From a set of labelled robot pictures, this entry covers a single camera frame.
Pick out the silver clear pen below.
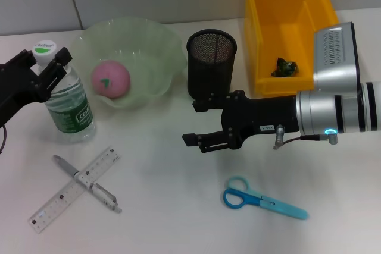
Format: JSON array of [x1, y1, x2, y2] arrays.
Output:
[[52, 154, 123, 215]]

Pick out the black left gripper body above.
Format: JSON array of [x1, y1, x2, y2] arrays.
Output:
[[0, 54, 45, 127]]

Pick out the blue scissors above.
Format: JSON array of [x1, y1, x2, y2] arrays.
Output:
[[223, 175, 310, 221]]

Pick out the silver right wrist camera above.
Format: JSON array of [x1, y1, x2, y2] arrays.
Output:
[[313, 21, 362, 94]]

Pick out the translucent green fruit bowl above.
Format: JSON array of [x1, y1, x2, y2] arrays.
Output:
[[64, 17, 185, 109]]

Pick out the pink peach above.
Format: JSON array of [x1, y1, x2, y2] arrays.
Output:
[[91, 59, 131, 99]]

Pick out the left gripper cable with connectors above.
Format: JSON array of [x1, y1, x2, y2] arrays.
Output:
[[0, 124, 8, 155]]

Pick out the gripper cable with connectors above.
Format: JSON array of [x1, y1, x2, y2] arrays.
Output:
[[272, 124, 340, 150], [0, 124, 8, 155]]

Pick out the yellow plastic bin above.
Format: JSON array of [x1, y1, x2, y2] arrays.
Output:
[[243, 0, 342, 97]]

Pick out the clear plastic ruler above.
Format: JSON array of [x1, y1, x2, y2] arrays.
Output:
[[28, 146, 122, 234]]

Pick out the clear water bottle green label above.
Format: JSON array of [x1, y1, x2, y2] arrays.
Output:
[[32, 40, 96, 144]]

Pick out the dark green plastic wrapper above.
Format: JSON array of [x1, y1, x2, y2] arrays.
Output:
[[270, 57, 299, 78]]

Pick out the black mesh pen holder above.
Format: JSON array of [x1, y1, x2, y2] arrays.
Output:
[[186, 29, 238, 102]]

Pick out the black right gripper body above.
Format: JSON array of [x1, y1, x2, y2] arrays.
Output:
[[221, 89, 300, 150]]

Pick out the right gripper cable with connectors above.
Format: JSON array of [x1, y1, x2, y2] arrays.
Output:
[[272, 124, 340, 150]]

